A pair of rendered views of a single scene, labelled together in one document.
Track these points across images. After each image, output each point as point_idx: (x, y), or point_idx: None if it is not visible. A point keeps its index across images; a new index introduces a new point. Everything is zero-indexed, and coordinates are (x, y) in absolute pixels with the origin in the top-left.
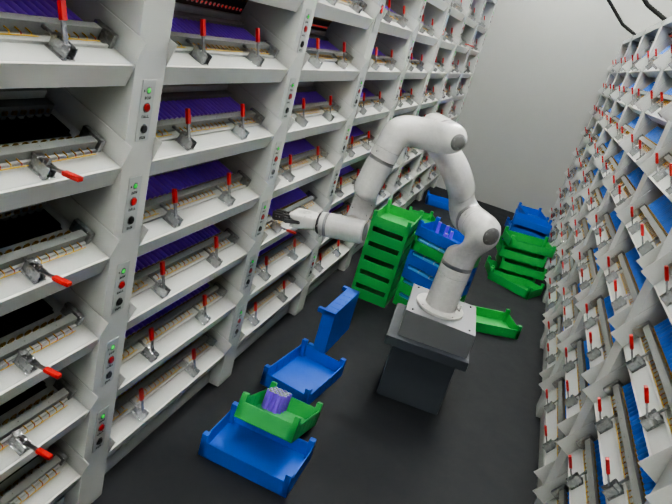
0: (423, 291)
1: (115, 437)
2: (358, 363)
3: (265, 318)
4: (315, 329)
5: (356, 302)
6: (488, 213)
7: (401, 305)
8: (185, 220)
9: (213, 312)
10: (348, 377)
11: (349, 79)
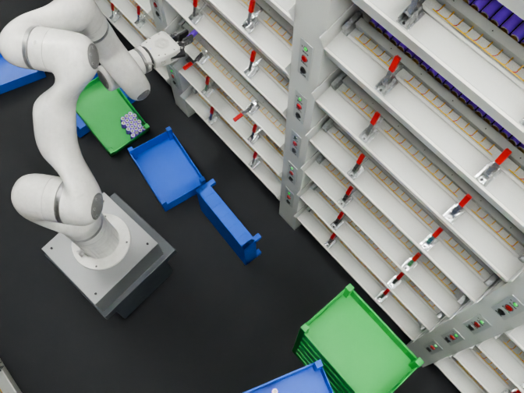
0: (138, 244)
1: (100, 5)
2: (180, 240)
3: (221, 136)
4: (249, 224)
5: (243, 253)
6: (33, 189)
7: (167, 249)
8: None
9: (150, 33)
10: (161, 217)
11: (278, 12)
